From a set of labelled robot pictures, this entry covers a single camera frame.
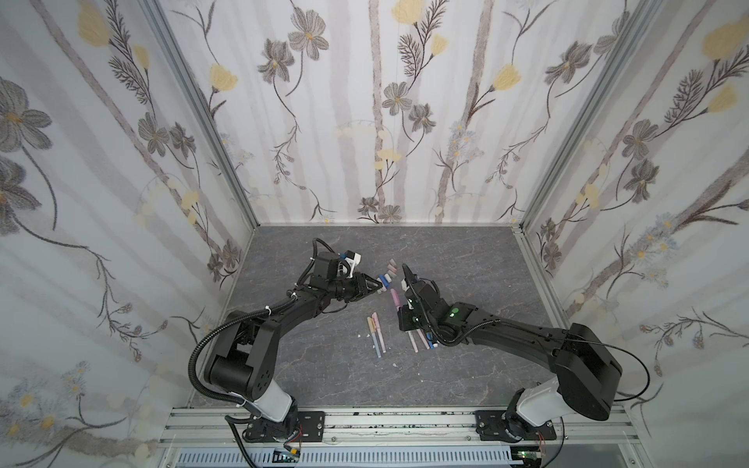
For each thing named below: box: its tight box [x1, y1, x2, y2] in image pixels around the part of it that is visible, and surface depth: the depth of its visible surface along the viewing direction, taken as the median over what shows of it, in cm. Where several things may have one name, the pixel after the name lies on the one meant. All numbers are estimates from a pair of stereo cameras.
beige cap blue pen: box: [366, 315, 382, 359], surface depth 92 cm
